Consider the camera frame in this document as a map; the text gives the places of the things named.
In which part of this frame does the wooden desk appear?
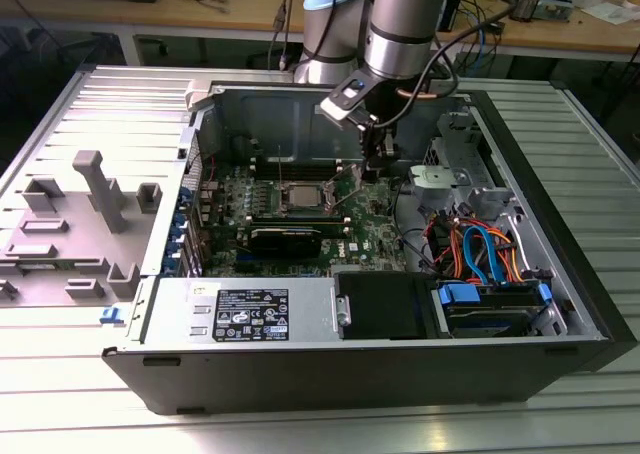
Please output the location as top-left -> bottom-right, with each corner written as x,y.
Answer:
0,0 -> 640,63

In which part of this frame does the grey parts rack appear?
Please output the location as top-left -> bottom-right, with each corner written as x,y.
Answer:
0,148 -> 164,309

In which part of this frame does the white paper sheet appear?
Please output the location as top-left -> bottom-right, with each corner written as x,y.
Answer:
582,1 -> 640,25

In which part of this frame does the CPU socket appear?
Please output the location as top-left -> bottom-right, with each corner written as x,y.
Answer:
280,182 -> 337,216

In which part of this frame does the small metal heatsink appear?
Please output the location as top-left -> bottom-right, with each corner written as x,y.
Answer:
508,0 -> 540,23

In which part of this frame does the grey electronics box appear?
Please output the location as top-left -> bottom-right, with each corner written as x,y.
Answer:
537,0 -> 575,24

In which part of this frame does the silver drive cage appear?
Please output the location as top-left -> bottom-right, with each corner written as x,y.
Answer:
405,109 -> 524,225

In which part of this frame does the silver power supply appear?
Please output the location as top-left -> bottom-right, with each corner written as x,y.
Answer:
127,275 -> 341,343

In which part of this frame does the black box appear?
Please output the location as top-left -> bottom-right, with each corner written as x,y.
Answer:
439,0 -> 467,34

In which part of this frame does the black graphics card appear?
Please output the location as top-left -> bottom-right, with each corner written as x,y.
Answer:
247,225 -> 325,259

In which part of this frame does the blue data wire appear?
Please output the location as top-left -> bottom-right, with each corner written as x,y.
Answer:
462,225 -> 506,288

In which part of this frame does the RAM stick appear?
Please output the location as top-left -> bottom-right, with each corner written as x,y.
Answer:
249,212 -> 350,227

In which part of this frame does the small CPU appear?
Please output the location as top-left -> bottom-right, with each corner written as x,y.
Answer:
290,186 -> 324,209

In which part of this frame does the orange wire bundle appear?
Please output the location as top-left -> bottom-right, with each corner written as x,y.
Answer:
424,216 -> 539,283

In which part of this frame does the black PC case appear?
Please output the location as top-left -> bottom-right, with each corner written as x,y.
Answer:
101,76 -> 639,416

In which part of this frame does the green motherboard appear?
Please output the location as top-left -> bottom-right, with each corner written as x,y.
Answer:
197,161 -> 426,278

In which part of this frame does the beige case latch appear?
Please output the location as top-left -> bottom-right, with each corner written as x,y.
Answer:
183,80 -> 217,113

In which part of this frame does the blue disk carrier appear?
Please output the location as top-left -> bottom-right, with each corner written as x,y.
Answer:
433,279 -> 554,338

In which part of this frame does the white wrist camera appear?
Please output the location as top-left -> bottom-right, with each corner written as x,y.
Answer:
318,71 -> 381,125

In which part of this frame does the black RAM slot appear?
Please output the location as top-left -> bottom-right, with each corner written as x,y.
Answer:
252,166 -> 345,181
252,156 -> 345,170

